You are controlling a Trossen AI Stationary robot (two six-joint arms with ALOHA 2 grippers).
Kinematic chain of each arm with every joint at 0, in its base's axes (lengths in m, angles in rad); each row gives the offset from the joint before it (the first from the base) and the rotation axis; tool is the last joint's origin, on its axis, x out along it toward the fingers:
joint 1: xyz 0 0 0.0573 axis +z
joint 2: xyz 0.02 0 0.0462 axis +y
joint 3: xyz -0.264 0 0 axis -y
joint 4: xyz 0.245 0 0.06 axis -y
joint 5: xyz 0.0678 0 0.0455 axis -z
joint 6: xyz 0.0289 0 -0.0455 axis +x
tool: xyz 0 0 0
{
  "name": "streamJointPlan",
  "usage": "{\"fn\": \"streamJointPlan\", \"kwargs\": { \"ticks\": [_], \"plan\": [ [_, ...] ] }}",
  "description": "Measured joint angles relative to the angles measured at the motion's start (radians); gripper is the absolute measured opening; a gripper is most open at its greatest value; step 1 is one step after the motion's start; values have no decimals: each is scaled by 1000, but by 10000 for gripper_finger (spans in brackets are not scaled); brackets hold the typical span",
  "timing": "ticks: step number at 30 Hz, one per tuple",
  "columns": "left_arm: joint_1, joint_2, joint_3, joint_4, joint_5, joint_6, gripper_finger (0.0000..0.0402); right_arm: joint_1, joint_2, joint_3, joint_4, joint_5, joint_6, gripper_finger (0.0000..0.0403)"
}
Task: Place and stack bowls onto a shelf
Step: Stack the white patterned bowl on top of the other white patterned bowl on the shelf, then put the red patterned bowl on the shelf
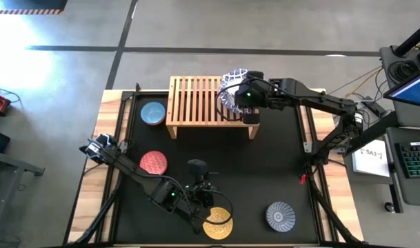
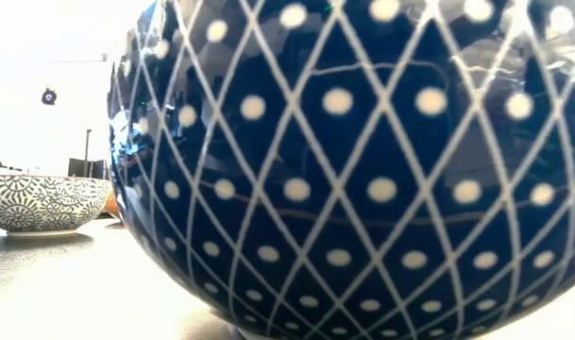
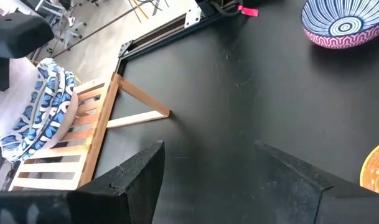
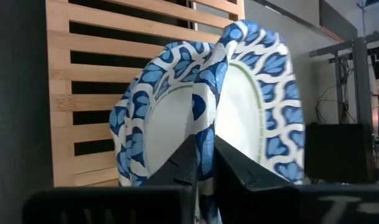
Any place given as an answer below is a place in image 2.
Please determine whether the blue ceramic bowl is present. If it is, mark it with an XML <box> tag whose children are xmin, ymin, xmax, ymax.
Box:
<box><xmin>102</xmin><ymin>191</ymin><xmax>125</xmax><ymax>221</ymax></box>

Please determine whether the red floral ceramic bowl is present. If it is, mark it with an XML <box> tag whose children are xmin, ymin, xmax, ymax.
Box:
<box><xmin>0</xmin><ymin>174</ymin><xmax>114</xmax><ymax>238</ymax></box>

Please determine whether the yellow and navy ceramic bowl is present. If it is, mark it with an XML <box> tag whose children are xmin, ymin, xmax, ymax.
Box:
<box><xmin>106</xmin><ymin>0</ymin><xmax>575</xmax><ymax>340</ymax></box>

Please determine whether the dark box shape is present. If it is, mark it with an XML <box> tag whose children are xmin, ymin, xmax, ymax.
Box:
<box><xmin>67</xmin><ymin>157</ymin><xmax>110</xmax><ymax>180</ymax></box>

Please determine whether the thin dark post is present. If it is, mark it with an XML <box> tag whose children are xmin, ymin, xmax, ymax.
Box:
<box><xmin>82</xmin><ymin>127</ymin><xmax>93</xmax><ymax>179</ymax></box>

